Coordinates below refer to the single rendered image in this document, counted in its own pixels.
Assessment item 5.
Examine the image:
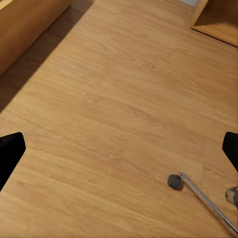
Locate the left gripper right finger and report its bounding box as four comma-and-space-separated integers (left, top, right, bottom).
222, 132, 238, 172

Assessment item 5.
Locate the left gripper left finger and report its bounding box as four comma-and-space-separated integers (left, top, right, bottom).
0, 132, 26, 191

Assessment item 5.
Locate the swivel chair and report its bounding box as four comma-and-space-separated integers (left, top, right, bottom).
168, 172, 238, 238

